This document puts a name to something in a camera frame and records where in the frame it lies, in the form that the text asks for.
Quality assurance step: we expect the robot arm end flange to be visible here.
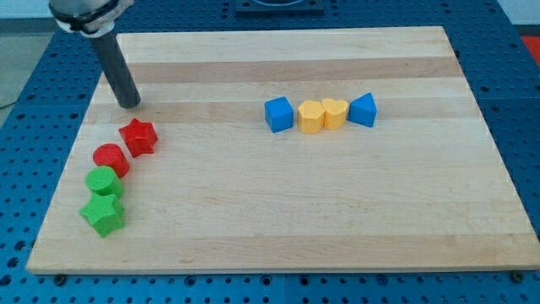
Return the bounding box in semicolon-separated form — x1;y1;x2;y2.
48;0;135;38

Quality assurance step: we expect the red star block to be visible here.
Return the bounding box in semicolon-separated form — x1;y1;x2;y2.
119;118;158;158

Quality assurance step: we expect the green star block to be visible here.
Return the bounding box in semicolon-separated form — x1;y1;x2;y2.
79;193;125;238

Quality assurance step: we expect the blue cube block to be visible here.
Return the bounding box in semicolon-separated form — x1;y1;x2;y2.
264;96;294;133

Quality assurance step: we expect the yellow pentagon block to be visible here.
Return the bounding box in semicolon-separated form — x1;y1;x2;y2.
297;100;325;134

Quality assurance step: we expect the yellow heart block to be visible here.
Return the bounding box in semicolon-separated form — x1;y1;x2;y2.
321;98;348;130

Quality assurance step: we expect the wooden board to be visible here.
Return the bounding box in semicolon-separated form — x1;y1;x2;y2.
27;26;539;274

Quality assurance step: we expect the blue triangle block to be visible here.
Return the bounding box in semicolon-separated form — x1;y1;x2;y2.
347;92;377;128

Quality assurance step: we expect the red cylinder block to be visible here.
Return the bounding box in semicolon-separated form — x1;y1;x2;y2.
92;144;130;178

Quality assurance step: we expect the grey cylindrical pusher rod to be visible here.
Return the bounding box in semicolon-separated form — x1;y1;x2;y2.
89;31;141;109

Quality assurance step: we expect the green cylinder block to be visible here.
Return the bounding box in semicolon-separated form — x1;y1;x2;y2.
85;166;124;198

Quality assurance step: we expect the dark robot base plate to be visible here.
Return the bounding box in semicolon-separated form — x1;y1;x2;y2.
233;0;326;15

